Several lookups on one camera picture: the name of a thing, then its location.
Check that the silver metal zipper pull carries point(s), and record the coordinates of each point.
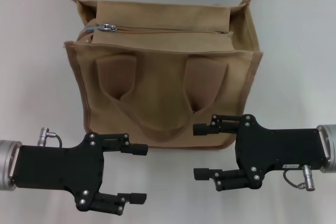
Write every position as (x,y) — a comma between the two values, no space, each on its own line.
(106,27)

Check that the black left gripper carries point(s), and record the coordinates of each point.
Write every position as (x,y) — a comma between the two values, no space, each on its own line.
(57,167)

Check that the khaki canvas food bag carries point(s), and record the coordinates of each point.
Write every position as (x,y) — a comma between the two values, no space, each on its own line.
(157,90)

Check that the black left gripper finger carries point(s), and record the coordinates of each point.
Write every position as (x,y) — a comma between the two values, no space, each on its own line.
(136,198)

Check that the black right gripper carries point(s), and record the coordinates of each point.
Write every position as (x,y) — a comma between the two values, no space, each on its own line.
(278,148)

